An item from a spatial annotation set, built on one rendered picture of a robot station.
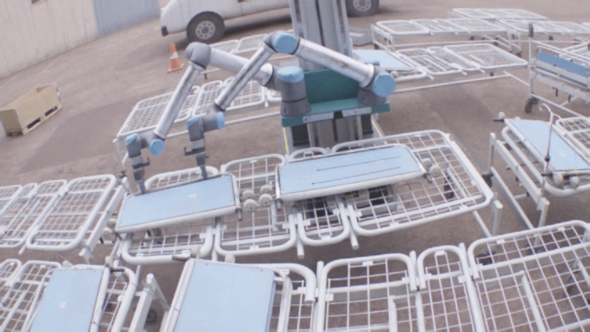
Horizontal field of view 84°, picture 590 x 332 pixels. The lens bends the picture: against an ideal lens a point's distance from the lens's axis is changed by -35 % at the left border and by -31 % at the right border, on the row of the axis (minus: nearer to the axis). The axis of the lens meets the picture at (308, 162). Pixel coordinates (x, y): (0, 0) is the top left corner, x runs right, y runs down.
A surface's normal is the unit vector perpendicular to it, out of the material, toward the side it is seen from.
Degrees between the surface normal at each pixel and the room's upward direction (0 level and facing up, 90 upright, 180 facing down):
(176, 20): 90
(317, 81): 90
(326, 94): 90
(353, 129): 90
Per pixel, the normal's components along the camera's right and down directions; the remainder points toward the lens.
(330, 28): 0.11, 0.46
